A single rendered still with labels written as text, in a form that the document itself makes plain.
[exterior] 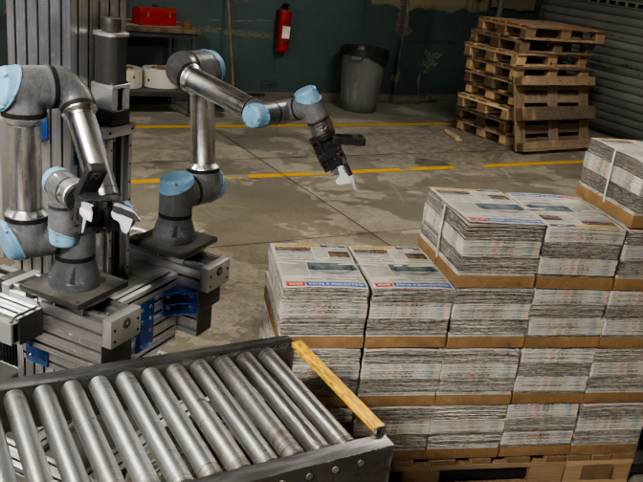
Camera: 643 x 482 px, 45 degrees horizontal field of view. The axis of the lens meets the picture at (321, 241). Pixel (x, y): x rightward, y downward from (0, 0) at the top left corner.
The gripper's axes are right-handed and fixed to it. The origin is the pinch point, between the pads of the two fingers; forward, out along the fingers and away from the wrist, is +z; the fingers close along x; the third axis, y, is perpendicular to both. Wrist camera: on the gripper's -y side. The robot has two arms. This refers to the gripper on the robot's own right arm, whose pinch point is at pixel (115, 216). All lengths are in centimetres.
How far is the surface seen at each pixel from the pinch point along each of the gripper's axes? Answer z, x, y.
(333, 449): 46, -37, 39
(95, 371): -8.8, -5.4, 43.3
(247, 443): 33, -23, 42
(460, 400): 5, -139, 65
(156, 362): -5.7, -20.2, 41.2
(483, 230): 3, -127, 2
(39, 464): 19, 18, 46
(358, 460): 50, -42, 40
